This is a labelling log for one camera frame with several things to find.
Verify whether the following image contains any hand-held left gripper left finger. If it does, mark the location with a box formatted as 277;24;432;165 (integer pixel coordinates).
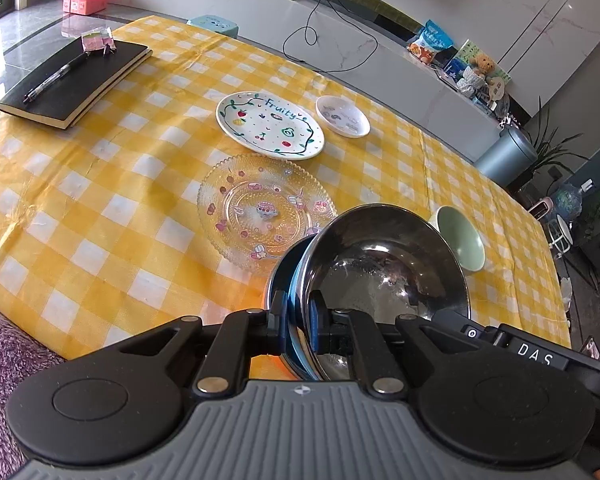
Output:
115;290;290;397

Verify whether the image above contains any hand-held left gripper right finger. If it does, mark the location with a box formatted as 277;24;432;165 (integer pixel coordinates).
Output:
307;292;481;398

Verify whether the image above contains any blue bowl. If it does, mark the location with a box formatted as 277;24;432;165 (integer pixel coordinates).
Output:
264;235;326;381

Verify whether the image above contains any stainless steel bowl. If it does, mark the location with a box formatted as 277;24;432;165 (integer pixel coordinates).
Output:
300;203;473;381

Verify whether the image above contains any clear glass patterned plate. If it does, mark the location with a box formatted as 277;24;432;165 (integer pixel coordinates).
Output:
197;154;338;273

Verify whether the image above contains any pale green bowl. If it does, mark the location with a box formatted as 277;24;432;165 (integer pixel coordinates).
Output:
427;205;487;273

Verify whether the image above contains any white fruit print plate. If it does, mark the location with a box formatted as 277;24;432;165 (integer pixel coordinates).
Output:
216;91;327;161

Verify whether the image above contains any small white dish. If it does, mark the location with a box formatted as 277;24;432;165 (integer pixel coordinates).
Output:
315;95;371;138

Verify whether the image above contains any white round stool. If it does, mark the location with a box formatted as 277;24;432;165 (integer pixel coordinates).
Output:
547;215;574;257

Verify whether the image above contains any pink space heater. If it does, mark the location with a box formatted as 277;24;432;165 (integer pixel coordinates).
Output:
527;199;556;221

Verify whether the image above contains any large water bottle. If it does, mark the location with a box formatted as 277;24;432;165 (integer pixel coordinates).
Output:
552;180;598;223

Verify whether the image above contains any grey trash can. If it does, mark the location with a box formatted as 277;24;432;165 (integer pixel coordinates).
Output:
472;125;538;188

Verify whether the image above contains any tall leafy green plant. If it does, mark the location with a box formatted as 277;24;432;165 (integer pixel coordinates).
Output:
530;100;588;173

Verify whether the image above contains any yellow checked tablecloth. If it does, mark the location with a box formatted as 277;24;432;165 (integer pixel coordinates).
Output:
0;15;573;361

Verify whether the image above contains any purple shaggy rug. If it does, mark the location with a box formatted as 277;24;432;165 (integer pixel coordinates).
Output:
0;310;66;411

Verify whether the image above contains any brown teddy bear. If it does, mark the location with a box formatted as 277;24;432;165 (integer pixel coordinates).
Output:
467;52;496;80

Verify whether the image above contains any blue snack bag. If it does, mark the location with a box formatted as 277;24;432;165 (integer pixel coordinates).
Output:
407;20;454;66

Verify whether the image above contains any teal plastic stool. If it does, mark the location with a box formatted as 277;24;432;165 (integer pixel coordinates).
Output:
186;14;238;38

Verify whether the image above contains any black notebook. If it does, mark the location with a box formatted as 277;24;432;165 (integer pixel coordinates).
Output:
0;37;154;132

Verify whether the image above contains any black pen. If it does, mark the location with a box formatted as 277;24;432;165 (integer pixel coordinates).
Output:
22;51;88;105

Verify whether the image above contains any pink sticky note pack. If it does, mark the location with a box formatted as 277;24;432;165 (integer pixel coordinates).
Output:
81;26;117;56

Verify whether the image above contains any black cable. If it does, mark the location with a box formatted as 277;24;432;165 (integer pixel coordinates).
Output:
282;0;378;73

